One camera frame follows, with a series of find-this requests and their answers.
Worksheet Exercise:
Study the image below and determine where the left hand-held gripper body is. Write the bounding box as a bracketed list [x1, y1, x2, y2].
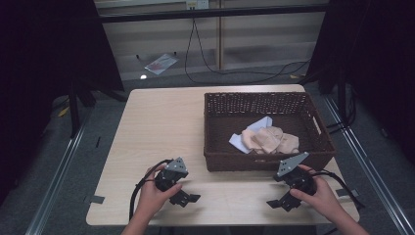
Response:
[154, 157, 190, 197]

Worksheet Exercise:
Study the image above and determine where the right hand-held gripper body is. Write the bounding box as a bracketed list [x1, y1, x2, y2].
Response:
[272, 151, 318, 197]

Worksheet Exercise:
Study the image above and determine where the person's left hand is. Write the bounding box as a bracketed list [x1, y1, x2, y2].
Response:
[134, 164, 184, 220]

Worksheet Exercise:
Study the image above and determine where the person's right hand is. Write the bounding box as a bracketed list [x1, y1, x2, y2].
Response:
[289, 164, 341, 219]

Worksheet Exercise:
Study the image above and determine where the beige crumpled cloth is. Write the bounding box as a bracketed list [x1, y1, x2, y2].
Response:
[241, 125, 285, 155]
[276, 132, 300, 155]

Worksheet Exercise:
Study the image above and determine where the white cloth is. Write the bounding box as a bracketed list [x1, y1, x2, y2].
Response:
[228, 116, 274, 155]

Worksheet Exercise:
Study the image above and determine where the brown wicker basket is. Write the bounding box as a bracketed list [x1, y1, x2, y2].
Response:
[203, 91, 338, 173]

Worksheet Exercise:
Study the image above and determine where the grey tape strip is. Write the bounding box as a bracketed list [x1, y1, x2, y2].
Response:
[83, 194, 106, 206]

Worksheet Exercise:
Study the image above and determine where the black metal stand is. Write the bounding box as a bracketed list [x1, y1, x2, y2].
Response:
[67, 81, 96, 139]
[326, 68, 358, 135]

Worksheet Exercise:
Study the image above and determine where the clear plastic bag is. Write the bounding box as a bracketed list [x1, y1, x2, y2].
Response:
[144, 53, 180, 76]

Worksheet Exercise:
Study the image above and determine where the black curtain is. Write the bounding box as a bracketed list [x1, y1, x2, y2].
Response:
[0, 0, 125, 207]
[304, 0, 415, 158]

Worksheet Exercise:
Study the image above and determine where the black horizontal bar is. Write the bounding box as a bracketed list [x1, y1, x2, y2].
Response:
[99, 3, 329, 24]

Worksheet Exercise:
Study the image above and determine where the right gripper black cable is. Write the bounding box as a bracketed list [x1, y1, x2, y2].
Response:
[309, 168, 366, 211]

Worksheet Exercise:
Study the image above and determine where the metal floor rail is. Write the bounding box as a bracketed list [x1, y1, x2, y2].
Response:
[24, 114, 94, 235]
[322, 94, 415, 235]

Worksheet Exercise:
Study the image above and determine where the black floor cable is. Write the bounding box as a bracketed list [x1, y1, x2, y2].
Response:
[183, 18, 312, 84]

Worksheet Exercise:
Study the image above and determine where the wooden upright post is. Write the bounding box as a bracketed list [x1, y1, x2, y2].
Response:
[217, 0, 226, 71]

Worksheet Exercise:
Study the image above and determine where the white wall socket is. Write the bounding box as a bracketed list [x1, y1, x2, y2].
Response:
[185, 0, 209, 11]

